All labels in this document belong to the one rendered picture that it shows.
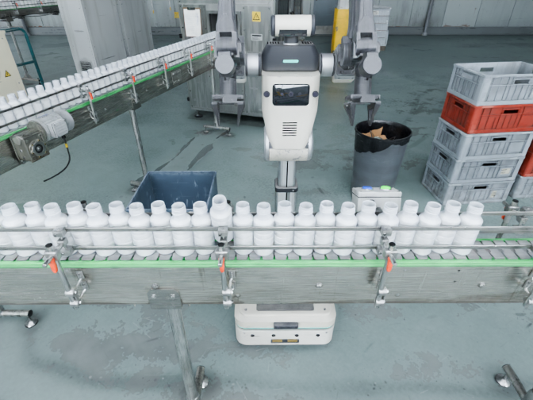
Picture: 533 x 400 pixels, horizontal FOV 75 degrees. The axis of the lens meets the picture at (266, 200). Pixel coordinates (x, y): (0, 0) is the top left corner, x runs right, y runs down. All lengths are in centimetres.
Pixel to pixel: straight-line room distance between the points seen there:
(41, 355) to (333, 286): 170
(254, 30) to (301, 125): 311
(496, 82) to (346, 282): 229
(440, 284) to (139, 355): 155
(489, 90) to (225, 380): 261
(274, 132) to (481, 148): 215
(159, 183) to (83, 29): 528
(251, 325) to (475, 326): 131
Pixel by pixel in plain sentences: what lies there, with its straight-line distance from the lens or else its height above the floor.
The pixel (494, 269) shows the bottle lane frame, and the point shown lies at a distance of 125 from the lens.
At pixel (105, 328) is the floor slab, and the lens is 232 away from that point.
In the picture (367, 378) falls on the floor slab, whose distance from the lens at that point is 203.
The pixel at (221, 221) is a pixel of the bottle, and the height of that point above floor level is 113.
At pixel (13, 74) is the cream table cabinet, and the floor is 73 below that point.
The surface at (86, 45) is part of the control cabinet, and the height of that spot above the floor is 73.
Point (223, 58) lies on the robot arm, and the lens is 113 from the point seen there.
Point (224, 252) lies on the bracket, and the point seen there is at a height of 109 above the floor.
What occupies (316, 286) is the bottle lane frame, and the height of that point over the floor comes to 90.
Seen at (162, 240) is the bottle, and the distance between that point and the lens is 105.
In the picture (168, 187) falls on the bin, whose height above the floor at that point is 86.
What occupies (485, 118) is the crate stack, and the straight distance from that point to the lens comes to 318.
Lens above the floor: 170
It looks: 33 degrees down
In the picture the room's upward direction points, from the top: straight up
